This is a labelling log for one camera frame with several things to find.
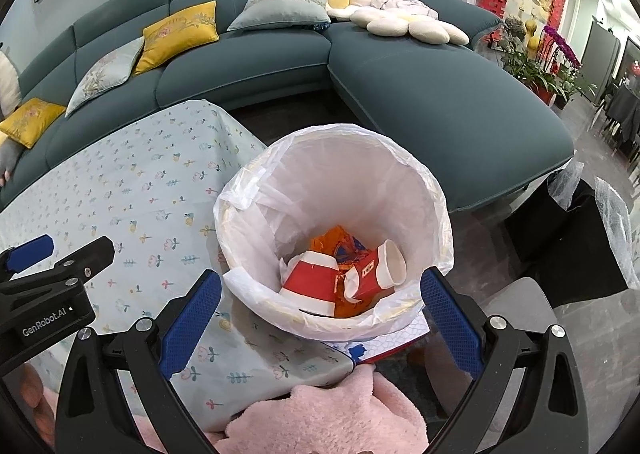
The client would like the black dining table set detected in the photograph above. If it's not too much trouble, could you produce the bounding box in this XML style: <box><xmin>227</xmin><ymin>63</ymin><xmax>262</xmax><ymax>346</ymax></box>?
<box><xmin>597</xmin><ymin>82</ymin><xmax>640</xmax><ymax>150</ymax></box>

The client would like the pink fleece garment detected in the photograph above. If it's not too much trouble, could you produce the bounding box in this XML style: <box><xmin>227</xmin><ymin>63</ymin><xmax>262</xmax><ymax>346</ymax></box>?
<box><xmin>120</xmin><ymin>334</ymin><xmax>481</xmax><ymax>454</ymax></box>

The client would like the red paper box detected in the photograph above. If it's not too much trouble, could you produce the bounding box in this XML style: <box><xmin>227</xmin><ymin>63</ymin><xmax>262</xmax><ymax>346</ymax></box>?
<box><xmin>279</xmin><ymin>249</ymin><xmax>342</xmax><ymax>317</ymax></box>

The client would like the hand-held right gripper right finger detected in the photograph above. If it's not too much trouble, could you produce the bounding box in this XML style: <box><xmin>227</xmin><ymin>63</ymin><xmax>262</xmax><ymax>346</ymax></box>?
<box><xmin>419</xmin><ymin>265</ymin><xmax>591</xmax><ymax>454</ymax></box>

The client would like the person's left hand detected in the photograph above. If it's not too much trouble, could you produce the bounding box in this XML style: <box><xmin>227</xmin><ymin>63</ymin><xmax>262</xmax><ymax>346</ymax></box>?
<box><xmin>15</xmin><ymin>363</ymin><xmax>58</xmax><ymax>435</ymax></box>

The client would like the light blue embroidered pillow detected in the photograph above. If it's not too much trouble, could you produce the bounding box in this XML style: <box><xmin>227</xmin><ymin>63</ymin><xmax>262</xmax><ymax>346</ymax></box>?
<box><xmin>65</xmin><ymin>37</ymin><xmax>146</xmax><ymax>117</ymax></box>
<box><xmin>227</xmin><ymin>0</ymin><xmax>332</xmax><ymax>32</ymax></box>

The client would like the yellow embroidered pillow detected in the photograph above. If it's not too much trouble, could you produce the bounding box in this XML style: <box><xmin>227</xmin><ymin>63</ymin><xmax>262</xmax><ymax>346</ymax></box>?
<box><xmin>0</xmin><ymin>98</ymin><xmax>67</xmax><ymax>149</ymax></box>
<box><xmin>132</xmin><ymin>0</ymin><xmax>221</xmax><ymax>76</ymax></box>

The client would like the white folded blanket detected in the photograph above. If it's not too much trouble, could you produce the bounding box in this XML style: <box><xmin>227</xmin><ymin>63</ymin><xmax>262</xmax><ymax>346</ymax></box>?
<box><xmin>372</xmin><ymin>0</ymin><xmax>438</xmax><ymax>20</ymax></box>

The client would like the white trash bin with liner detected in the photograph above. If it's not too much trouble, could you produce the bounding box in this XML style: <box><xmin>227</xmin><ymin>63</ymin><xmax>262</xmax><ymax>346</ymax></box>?
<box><xmin>214</xmin><ymin>123</ymin><xmax>455</xmax><ymax>365</ymax></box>

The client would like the black bag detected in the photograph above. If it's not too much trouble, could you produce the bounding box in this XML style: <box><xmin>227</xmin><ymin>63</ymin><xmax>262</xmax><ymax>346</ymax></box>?
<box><xmin>505</xmin><ymin>179</ymin><xmax>628</xmax><ymax>305</ymax></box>

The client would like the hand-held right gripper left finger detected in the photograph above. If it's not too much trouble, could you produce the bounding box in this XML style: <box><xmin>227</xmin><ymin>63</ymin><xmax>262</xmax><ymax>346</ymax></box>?
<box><xmin>52</xmin><ymin>269</ymin><xmax>223</xmax><ymax>454</ymax></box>

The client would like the red paper cup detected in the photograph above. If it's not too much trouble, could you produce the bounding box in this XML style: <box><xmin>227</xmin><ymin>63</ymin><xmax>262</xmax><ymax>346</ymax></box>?
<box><xmin>342</xmin><ymin>239</ymin><xmax>407</xmax><ymax>304</ymax></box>

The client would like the long white plush toy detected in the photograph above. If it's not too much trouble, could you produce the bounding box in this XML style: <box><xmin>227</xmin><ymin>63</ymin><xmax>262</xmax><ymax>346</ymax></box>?
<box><xmin>0</xmin><ymin>50</ymin><xmax>23</xmax><ymax>115</ymax></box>

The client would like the floral light blue tablecloth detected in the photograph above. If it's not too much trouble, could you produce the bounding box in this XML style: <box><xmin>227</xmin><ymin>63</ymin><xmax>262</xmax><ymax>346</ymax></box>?
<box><xmin>0</xmin><ymin>99</ymin><xmax>353</xmax><ymax>435</ymax></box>

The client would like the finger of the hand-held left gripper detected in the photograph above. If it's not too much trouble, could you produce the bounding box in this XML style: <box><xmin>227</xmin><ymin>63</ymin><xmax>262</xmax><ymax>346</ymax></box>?
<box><xmin>0</xmin><ymin>234</ymin><xmax>56</xmax><ymax>280</ymax></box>
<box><xmin>0</xmin><ymin>235</ymin><xmax>117</xmax><ymax>292</ymax></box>

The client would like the purple orchid plant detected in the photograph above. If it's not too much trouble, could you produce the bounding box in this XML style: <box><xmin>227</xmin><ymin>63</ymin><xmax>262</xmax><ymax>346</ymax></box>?
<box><xmin>542</xmin><ymin>24</ymin><xmax>586</xmax><ymax>100</ymax></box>

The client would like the clear bubble wrap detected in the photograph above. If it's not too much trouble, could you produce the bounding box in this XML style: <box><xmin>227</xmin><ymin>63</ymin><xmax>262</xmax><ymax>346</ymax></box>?
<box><xmin>592</xmin><ymin>177</ymin><xmax>640</xmax><ymax>290</ymax></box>

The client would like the green potted plant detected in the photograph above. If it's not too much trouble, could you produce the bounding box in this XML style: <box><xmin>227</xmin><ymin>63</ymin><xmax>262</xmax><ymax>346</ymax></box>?
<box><xmin>492</xmin><ymin>17</ymin><xmax>566</xmax><ymax>105</ymax></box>

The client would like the teal sectional sofa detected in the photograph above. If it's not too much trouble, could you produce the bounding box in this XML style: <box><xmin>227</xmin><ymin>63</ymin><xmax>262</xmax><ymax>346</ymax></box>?
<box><xmin>0</xmin><ymin>0</ymin><xmax>573</xmax><ymax>215</ymax></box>

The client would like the clear plastic sheet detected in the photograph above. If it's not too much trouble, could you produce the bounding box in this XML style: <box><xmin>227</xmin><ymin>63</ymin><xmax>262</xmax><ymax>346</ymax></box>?
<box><xmin>547</xmin><ymin>161</ymin><xmax>585</xmax><ymax>210</ymax></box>

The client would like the grey partition screen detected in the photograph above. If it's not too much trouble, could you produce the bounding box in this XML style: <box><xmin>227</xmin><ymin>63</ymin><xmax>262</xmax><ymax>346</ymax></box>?
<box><xmin>585</xmin><ymin>19</ymin><xmax>623</xmax><ymax>85</ymax></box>

